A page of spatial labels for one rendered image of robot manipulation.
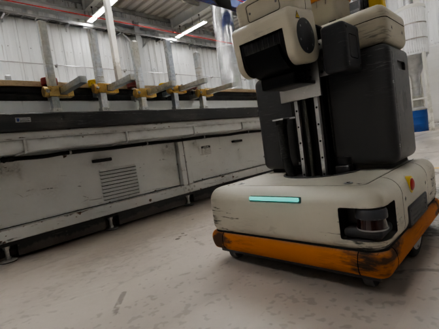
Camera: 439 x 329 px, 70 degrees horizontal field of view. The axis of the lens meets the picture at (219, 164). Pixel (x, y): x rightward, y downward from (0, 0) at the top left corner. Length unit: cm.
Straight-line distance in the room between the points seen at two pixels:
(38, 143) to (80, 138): 20
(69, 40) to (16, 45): 137
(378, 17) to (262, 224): 75
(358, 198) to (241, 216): 40
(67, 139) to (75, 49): 838
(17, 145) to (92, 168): 50
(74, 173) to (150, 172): 51
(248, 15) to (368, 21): 39
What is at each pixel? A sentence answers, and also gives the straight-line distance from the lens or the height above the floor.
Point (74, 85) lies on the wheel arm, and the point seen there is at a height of 79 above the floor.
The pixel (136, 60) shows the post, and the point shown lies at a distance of 201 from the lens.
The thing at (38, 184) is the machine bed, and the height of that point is 36.
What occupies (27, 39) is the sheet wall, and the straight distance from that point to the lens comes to 976.
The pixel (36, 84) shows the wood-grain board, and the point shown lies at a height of 88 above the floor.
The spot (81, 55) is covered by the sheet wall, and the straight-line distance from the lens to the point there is 1012.
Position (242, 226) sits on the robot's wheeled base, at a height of 15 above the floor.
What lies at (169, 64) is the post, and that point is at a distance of 215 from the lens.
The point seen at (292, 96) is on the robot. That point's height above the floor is 57.
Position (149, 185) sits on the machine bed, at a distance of 222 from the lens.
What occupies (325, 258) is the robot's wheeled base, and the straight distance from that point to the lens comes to 94.
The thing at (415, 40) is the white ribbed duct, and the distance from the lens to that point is 975.
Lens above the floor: 45
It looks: 4 degrees down
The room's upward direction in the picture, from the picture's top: 8 degrees counter-clockwise
